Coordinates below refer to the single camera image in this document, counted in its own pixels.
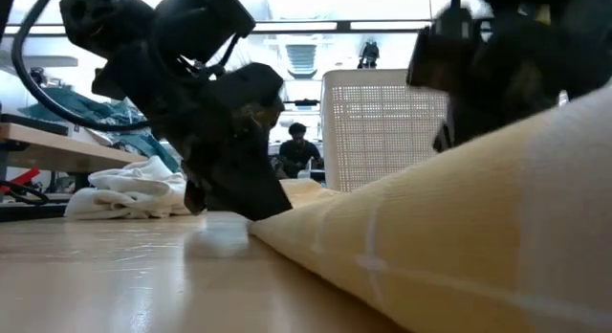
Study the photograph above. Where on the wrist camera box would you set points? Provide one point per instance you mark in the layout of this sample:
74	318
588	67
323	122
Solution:
205	22
442	51

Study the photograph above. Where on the person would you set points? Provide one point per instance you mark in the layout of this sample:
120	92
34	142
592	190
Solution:
299	151

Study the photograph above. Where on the silver ventilation duct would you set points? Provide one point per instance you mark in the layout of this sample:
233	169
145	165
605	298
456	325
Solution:
301	60

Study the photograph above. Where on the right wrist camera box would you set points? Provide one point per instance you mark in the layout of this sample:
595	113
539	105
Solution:
442	51

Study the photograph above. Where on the yellow checked towel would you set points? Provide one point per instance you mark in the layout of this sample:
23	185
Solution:
478	228

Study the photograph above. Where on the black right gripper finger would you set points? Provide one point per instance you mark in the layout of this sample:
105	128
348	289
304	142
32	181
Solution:
442	139

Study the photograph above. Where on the blue cloth pile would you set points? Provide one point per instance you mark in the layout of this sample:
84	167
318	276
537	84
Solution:
95	108

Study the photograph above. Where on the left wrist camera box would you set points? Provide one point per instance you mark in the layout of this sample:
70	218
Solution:
205	22

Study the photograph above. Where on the black background rig frame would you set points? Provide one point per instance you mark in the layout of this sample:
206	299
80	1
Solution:
301	102

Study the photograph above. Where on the black overhead camera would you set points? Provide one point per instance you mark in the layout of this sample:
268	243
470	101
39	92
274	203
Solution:
369	55

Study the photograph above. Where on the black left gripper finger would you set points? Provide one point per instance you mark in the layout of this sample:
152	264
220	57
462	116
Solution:
244	180
195	199

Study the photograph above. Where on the white crumpled towel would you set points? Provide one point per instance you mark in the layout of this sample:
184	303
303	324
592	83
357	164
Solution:
134	189

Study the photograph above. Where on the white plastic bin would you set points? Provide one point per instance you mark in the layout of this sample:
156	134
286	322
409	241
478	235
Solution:
378	132

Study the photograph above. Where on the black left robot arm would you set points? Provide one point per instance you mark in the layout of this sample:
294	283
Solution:
110	17

